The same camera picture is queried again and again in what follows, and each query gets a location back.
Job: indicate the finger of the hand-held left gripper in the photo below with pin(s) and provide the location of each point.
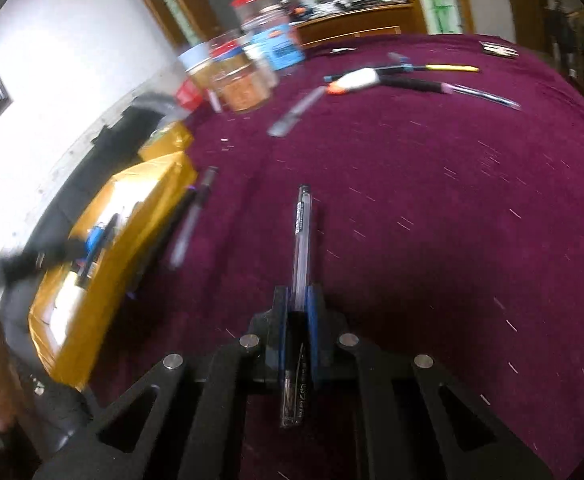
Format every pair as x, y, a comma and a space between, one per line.
41, 260

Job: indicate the yellow tape roll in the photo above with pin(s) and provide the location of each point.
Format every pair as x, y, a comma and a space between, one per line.
166, 140

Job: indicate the metal nail clipper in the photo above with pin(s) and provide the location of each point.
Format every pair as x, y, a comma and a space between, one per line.
497, 49

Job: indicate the wooden cabinet with mirror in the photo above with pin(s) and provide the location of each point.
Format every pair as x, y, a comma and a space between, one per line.
352, 5

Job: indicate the red and white small box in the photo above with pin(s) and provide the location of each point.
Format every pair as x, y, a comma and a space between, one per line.
190, 96

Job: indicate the blue labelled box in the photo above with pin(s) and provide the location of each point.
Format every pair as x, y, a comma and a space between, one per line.
282, 47

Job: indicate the light blue lidded container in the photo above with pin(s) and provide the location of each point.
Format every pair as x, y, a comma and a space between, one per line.
196, 62

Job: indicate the yellow pencil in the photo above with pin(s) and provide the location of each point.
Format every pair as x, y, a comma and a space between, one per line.
452, 68

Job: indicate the grey black marker pen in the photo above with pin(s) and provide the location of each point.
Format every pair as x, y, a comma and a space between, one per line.
194, 215

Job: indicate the clear jar with orange contents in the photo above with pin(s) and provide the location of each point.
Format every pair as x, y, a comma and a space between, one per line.
239, 82

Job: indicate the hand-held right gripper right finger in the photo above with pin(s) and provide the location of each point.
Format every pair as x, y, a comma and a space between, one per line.
316, 320

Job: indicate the clear gel pen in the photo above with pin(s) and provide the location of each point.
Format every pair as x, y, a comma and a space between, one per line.
302, 240

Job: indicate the tall jar with red lid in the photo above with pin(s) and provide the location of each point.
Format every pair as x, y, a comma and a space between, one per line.
262, 17

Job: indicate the blue battery pack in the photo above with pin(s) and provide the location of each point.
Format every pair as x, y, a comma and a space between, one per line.
95, 240

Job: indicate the yellow taped white tray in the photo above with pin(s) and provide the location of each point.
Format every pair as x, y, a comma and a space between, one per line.
116, 200

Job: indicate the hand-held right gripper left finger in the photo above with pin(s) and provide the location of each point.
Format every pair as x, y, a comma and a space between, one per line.
282, 320

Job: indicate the long thin black pen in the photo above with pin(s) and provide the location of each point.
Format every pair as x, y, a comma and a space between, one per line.
467, 92

